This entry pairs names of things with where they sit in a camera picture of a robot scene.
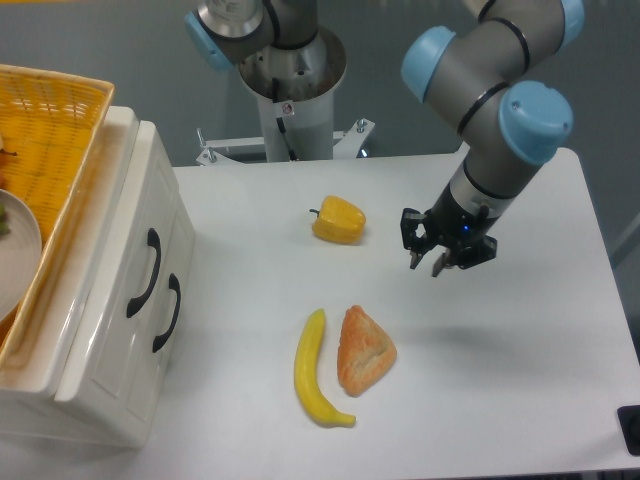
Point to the grey plate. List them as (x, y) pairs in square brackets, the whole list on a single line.
[(20, 253)]

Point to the green grapes on plate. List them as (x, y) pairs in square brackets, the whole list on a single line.
[(4, 227)]

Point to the black top drawer handle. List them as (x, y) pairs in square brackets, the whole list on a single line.
[(143, 271)]

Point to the black object at table edge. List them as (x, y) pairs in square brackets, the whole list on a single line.
[(629, 420)]

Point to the yellow bell pepper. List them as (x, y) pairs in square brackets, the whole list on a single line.
[(338, 221)]

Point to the white drawer cabinet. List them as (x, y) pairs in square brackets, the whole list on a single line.
[(32, 370)]

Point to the orange bread pastry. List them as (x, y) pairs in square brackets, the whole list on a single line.
[(366, 352)]

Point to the black lower drawer handle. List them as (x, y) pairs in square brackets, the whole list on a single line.
[(170, 306)]

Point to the yellow banana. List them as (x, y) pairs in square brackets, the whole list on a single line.
[(317, 407)]

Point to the black drawer handle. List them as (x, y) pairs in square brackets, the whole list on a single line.
[(170, 306), (143, 271)]

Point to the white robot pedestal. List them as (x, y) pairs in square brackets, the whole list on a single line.
[(294, 91)]

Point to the white top drawer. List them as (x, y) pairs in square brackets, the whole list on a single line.
[(116, 378)]

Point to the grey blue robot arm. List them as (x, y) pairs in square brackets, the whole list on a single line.
[(475, 82)]

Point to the yellow wicker basket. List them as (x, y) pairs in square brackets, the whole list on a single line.
[(50, 120)]

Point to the pear in basket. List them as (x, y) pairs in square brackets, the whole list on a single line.
[(4, 151)]

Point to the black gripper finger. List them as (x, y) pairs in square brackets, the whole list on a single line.
[(417, 246), (465, 256)]

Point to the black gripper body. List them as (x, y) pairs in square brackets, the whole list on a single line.
[(447, 222)]

